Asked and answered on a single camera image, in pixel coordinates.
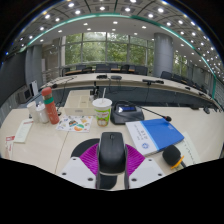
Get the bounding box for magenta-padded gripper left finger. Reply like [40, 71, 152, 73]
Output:
[59, 143, 101, 190]

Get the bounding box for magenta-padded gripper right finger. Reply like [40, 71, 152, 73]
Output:
[123, 143, 167, 190]

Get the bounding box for black computer mouse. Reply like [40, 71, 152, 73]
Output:
[97, 131, 128, 177]

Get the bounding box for black mouse pad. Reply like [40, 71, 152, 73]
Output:
[70, 137, 118, 191]

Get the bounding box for blue and white book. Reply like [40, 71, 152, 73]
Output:
[125, 117, 185, 157]

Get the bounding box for colourful sticker sheet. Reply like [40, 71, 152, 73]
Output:
[55, 115, 94, 133]

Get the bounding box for black gooseneck microphone console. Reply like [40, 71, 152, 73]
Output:
[110, 100, 173, 126]

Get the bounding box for paper cup with straw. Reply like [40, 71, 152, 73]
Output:
[91, 88, 113, 128]

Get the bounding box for white pamphlet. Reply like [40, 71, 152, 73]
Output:
[13, 118, 34, 144]

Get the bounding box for small white lidded bottle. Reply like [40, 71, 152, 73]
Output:
[36, 101, 50, 125]

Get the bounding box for red bottle with green band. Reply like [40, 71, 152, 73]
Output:
[41, 86, 60, 126]

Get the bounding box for white cardboard box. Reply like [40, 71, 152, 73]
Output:
[63, 89, 101, 117]

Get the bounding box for red and white leaflet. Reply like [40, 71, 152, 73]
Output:
[3, 134, 16, 160]

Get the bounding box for white paper cup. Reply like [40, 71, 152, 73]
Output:
[26, 100, 41, 124]

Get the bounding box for curved conference desk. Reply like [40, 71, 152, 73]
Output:
[39, 72, 224, 111]

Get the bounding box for black office chairs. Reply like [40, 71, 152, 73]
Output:
[61, 63, 221, 101]

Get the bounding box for ceiling lights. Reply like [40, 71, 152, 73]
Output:
[6, 0, 224, 78]

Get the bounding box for handheld microphone with orange ring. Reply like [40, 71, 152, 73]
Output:
[162, 144, 188, 170]

